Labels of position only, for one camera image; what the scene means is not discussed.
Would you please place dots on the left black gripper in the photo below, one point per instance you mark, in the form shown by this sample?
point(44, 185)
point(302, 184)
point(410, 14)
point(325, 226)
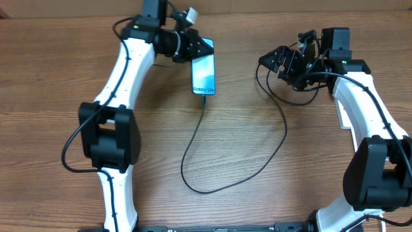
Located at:
point(192, 40)

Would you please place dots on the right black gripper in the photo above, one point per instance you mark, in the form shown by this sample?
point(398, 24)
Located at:
point(291, 58)

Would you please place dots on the smartphone with blue screen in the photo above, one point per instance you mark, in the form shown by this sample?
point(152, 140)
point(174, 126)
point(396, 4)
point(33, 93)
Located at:
point(203, 75)

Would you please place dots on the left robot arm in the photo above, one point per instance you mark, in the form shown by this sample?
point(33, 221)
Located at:
point(109, 132)

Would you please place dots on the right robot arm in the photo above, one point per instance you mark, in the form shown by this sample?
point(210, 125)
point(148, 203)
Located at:
point(378, 178)

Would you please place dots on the white power strip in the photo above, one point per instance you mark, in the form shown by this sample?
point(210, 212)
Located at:
point(344, 120)

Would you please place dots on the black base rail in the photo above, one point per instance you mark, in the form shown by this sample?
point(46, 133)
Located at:
point(206, 228)

